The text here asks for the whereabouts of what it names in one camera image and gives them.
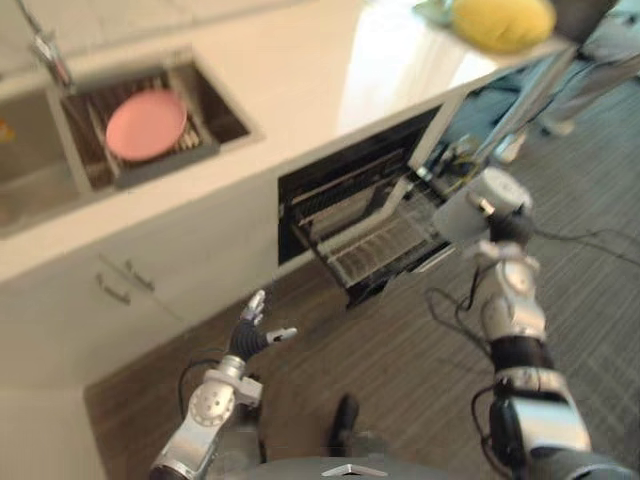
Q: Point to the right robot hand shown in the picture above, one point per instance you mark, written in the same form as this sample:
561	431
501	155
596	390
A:
511	229

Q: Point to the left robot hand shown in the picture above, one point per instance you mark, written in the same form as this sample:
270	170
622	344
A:
247	340

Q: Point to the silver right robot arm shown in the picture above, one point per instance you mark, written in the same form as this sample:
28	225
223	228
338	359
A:
530	350

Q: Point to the white dishwasher door panel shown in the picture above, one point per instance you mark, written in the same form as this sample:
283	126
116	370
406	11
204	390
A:
435	135

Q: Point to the black built-in dishwasher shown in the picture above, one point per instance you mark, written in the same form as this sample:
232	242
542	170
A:
350	165

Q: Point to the steel sink basin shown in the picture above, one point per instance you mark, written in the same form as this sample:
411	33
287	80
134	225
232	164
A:
30	165

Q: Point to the grey stand leg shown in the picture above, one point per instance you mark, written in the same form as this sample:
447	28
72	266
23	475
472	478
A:
530	95

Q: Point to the person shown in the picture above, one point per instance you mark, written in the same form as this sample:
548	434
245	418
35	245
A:
595	75

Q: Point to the grey robot torso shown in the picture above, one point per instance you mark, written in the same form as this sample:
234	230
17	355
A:
400	462

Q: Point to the yellow round object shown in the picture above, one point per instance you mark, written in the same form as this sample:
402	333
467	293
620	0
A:
502	22

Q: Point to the green object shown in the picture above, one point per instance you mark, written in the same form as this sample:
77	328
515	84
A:
434	9

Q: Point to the pink plate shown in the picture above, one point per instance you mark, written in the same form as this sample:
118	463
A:
146	127

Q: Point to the dark dish rack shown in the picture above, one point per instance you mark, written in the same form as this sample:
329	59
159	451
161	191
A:
95	145

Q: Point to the chrome faucet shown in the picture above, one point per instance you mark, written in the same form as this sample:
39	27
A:
50	50

